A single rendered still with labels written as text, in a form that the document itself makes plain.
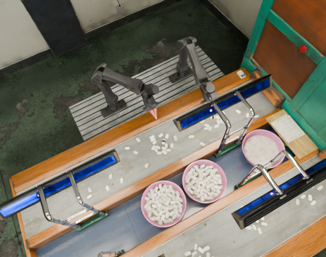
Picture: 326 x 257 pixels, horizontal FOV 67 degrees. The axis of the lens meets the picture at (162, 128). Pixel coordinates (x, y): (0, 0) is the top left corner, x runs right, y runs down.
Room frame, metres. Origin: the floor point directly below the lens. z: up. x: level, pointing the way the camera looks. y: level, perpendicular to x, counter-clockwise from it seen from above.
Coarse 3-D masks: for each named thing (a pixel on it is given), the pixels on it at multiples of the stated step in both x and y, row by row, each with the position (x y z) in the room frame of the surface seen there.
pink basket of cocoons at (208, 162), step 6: (192, 162) 0.50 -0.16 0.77; (198, 162) 0.50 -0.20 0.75; (204, 162) 0.50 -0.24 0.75; (210, 162) 0.49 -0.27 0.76; (186, 168) 0.46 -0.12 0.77; (186, 174) 0.44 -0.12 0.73; (222, 174) 0.40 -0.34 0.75; (222, 180) 0.37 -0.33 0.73; (186, 192) 0.32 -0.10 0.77; (222, 192) 0.30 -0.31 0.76; (192, 198) 0.28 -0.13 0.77; (216, 198) 0.26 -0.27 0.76
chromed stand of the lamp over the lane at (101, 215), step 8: (72, 176) 0.38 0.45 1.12; (40, 184) 0.36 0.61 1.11; (72, 184) 0.34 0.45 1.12; (40, 192) 0.32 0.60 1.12; (40, 200) 0.28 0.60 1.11; (80, 200) 0.26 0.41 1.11; (48, 208) 0.24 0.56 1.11; (88, 208) 0.24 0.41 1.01; (48, 216) 0.20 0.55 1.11; (72, 216) 0.22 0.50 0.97; (88, 216) 0.23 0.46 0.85; (96, 216) 0.25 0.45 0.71; (104, 216) 0.24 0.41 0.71; (64, 224) 0.19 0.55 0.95; (72, 224) 0.19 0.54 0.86; (80, 224) 0.21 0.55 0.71; (88, 224) 0.20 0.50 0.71
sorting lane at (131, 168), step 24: (264, 96) 0.94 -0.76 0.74; (168, 120) 0.83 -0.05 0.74; (240, 120) 0.77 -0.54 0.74; (120, 144) 0.69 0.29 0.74; (144, 144) 0.67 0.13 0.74; (168, 144) 0.65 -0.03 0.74; (192, 144) 0.63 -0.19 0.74; (72, 168) 0.56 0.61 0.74; (120, 168) 0.52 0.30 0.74; (144, 168) 0.50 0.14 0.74; (72, 192) 0.40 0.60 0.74; (96, 192) 0.38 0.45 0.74; (24, 216) 0.29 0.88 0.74
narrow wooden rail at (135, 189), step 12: (264, 120) 0.74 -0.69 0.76; (240, 132) 0.67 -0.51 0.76; (216, 144) 0.60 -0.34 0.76; (228, 144) 0.60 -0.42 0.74; (192, 156) 0.54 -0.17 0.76; (204, 156) 0.53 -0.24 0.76; (168, 168) 0.48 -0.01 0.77; (180, 168) 0.47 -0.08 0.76; (144, 180) 0.42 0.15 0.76; (156, 180) 0.41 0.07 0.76; (120, 192) 0.36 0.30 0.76; (132, 192) 0.35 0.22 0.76; (96, 204) 0.30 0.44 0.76; (108, 204) 0.30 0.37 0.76; (84, 216) 0.25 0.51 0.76; (48, 228) 0.20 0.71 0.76; (60, 228) 0.19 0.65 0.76; (72, 228) 0.19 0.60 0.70; (36, 240) 0.14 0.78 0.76; (48, 240) 0.14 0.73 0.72
